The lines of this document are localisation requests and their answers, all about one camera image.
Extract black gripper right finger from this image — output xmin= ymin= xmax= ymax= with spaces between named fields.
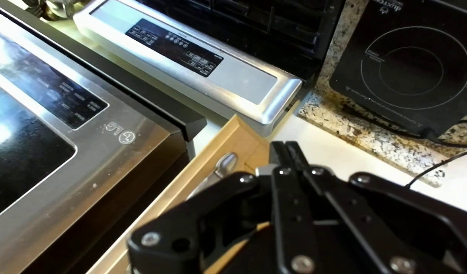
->
xmin=282 ymin=140 xmax=467 ymax=274

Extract wooden cabinet door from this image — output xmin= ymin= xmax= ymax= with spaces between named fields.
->
xmin=84 ymin=114 xmax=272 ymax=274

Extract stainless steel gas stove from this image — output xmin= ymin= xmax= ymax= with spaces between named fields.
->
xmin=71 ymin=0 xmax=346 ymax=137

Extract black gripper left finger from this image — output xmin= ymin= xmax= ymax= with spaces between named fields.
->
xmin=126 ymin=140 xmax=325 ymax=274

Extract silver cabinet door handle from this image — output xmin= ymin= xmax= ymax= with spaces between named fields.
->
xmin=183 ymin=150 xmax=240 ymax=202

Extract stainless steel LG microwave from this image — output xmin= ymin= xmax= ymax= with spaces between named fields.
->
xmin=0 ymin=0 xmax=208 ymax=274

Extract black induction cooktop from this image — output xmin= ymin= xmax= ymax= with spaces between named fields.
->
xmin=328 ymin=0 xmax=467 ymax=140

